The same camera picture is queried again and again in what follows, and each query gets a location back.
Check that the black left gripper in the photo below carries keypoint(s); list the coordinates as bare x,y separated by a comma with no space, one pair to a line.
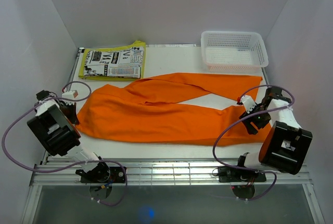
73,118

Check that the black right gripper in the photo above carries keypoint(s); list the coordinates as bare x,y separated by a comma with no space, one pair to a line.
250,129

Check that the orange trousers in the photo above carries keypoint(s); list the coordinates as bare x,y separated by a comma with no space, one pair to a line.
156,110

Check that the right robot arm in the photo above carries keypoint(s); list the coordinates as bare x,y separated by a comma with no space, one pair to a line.
286,144

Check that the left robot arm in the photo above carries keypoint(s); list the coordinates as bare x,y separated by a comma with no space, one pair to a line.
54,127

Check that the newspaper print yellow folded trousers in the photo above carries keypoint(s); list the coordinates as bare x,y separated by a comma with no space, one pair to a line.
124,63

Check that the white perforated plastic basket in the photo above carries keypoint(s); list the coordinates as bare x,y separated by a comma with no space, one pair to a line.
233,52

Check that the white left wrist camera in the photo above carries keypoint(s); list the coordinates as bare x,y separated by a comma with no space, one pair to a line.
70,96

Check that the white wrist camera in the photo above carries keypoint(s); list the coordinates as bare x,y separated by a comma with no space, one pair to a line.
70,96
248,103

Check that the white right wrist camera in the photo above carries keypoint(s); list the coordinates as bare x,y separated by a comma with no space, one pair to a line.
248,103

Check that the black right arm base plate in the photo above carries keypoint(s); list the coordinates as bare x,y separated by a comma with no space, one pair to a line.
228,174

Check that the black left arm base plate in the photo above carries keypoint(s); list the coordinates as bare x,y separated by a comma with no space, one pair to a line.
102,175

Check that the aluminium table edge rail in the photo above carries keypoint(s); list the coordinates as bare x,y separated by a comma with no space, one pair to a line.
155,173

